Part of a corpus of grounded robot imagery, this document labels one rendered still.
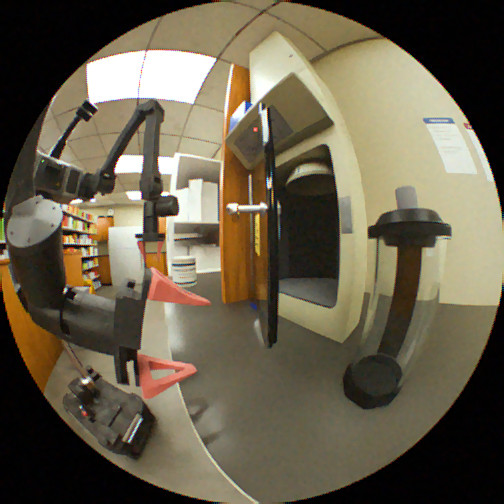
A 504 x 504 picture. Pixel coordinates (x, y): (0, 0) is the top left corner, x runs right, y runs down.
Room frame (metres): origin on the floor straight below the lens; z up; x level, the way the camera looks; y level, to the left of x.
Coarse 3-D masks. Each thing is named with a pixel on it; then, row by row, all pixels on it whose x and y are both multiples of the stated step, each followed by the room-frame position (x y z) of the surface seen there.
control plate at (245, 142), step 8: (272, 112) 0.27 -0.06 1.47; (256, 120) 0.31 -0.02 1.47; (272, 120) 0.29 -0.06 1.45; (280, 120) 0.28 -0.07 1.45; (248, 128) 0.34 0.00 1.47; (272, 128) 0.31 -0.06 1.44; (280, 128) 0.30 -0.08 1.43; (288, 128) 0.28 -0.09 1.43; (240, 136) 0.38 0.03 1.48; (248, 136) 0.36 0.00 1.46; (280, 136) 0.31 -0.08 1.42; (240, 144) 0.40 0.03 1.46; (248, 144) 0.39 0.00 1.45; (248, 152) 0.41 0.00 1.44; (248, 160) 0.44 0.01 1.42
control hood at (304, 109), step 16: (288, 80) 0.18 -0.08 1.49; (304, 80) 0.18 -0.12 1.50; (272, 96) 0.23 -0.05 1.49; (288, 96) 0.22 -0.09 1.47; (304, 96) 0.20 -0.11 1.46; (320, 96) 0.21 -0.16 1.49; (256, 112) 0.29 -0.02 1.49; (288, 112) 0.25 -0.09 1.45; (304, 112) 0.23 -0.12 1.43; (320, 112) 0.21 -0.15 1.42; (240, 128) 0.35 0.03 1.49; (304, 128) 0.26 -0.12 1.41; (320, 128) 0.25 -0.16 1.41; (288, 144) 0.33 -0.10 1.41; (240, 160) 0.46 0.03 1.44
